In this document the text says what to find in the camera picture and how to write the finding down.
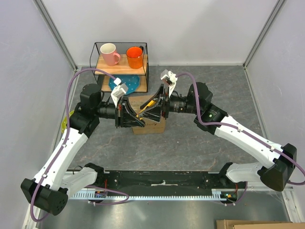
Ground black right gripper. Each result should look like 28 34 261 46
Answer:
139 83 201 123

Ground green dotted plate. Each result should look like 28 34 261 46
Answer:
61 117 67 133

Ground black wire wooden shelf rack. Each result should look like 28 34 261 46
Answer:
90 42 149 93

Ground blue dotted plate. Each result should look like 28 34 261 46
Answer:
115 74 140 95

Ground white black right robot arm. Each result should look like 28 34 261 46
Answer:
139 83 297 191

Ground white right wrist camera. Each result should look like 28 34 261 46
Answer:
160 69 177 97

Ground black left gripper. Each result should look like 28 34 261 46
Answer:
94 96 145 129

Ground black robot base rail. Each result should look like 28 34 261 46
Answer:
70 169 248 198

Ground orange ceramic mug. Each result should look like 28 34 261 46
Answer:
126 46 144 69

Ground yellow utility knife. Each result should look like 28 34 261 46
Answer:
136 100 156 118

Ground pink ceramic mug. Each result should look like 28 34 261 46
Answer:
100 43 121 66

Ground cardboard sheet in corner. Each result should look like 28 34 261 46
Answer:
216 219 305 229

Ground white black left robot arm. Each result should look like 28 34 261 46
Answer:
20 83 145 216

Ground brown cardboard express box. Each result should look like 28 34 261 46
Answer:
129 95 166 135

